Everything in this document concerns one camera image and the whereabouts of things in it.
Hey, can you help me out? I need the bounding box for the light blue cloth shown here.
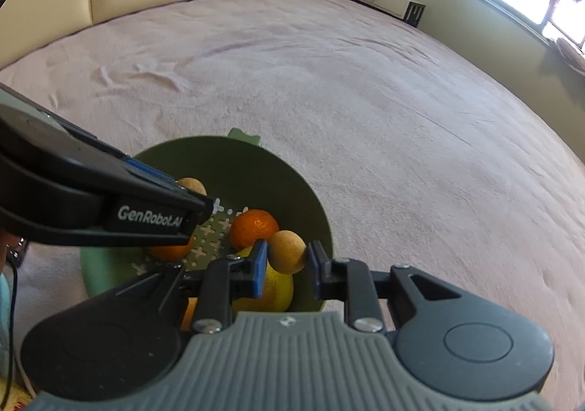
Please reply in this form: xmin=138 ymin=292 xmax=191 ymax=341
xmin=0 ymin=275 xmax=13 ymax=350

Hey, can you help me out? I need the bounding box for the green colander bowl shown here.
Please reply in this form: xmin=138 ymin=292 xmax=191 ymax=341
xmin=79 ymin=128 xmax=333 ymax=315

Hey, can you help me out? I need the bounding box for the red yellow printed cloth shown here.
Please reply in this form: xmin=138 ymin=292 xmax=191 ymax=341
xmin=0 ymin=381 xmax=39 ymax=411

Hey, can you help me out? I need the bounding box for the black cable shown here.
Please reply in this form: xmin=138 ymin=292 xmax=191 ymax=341
xmin=5 ymin=237 xmax=29 ymax=390

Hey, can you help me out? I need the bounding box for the grey cushion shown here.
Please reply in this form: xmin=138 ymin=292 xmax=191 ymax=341
xmin=550 ymin=37 xmax=585 ymax=63

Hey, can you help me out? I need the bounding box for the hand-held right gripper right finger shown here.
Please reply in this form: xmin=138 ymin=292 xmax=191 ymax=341
xmin=306 ymin=240 xmax=463 ymax=334

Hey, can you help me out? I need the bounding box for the small brown longan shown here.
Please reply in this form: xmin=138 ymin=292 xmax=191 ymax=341
xmin=175 ymin=178 xmax=207 ymax=198
xmin=268 ymin=230 xmax=307 ymax=275

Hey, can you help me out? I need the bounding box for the pink bed blanket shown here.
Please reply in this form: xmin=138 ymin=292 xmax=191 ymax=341
xmin=0 ymin=0 xmax=585 ymax=411

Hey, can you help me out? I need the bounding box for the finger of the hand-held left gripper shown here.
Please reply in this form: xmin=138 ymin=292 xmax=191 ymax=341
xmin=122 ymin=156 xmax=179 ymax=187
xmin=102 ymin=159 xmax=215 ymax=211

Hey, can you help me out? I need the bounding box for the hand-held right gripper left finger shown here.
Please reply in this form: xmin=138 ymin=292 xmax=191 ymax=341
xmin=110 ymin=239 xmax=270 ymax=334

